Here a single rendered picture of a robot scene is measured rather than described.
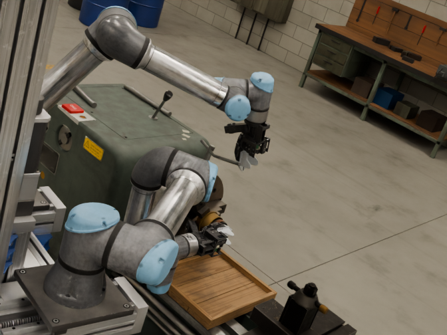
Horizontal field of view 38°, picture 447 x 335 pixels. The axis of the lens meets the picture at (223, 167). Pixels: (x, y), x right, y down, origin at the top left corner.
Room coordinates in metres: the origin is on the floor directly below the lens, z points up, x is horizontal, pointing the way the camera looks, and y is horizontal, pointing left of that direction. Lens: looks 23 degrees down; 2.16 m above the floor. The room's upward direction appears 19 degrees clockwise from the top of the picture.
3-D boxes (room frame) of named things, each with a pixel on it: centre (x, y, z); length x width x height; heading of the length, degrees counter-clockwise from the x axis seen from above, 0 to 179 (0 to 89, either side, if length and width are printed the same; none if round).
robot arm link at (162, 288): (1.80, 0.09, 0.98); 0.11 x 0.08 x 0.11; 85
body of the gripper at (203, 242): (1.92, -0.02, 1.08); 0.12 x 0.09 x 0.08; 143
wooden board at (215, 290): (1.99, -0.11, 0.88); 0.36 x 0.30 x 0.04; 144
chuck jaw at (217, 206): (2.16, -0.02, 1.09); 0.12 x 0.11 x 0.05; 144
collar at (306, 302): (1.70, -0.37, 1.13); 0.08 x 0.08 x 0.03
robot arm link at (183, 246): (1.79, 0.08, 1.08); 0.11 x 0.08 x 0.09; 143
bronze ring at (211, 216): (2.05, -0.02, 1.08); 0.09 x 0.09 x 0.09; 54
